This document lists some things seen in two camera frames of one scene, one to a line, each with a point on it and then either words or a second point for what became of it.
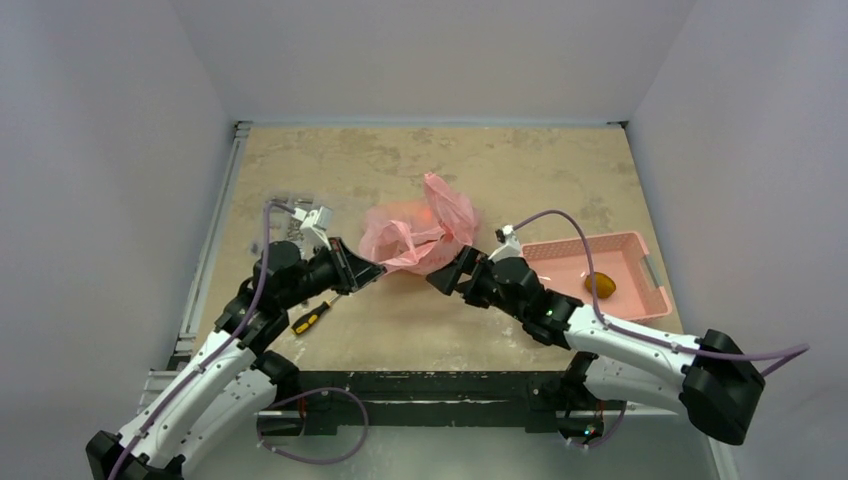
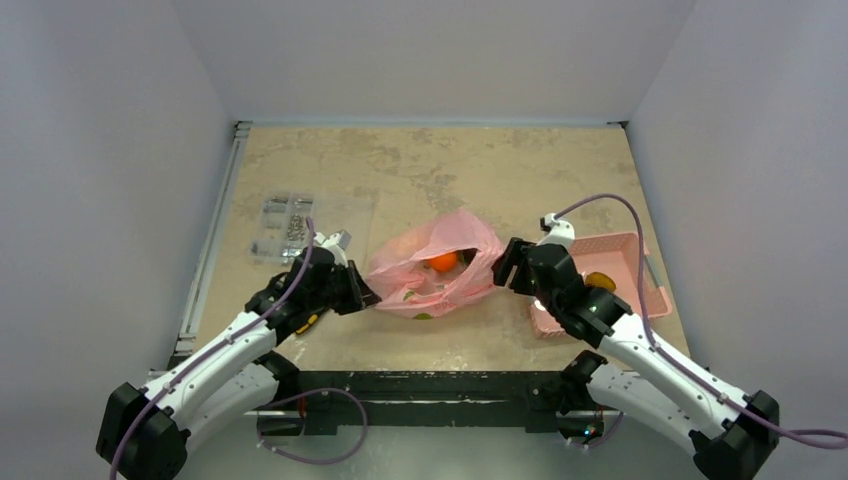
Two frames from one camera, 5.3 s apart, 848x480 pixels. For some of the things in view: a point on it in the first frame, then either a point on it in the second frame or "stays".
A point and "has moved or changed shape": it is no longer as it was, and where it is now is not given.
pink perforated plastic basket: [626, 282] stays
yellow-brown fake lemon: [604, 285] stays
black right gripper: [472, 278] → [524, 266]
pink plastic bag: [414, 237] has moved or changed shape
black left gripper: [358, 272] → [352, 303]
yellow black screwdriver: [304, 322] stays
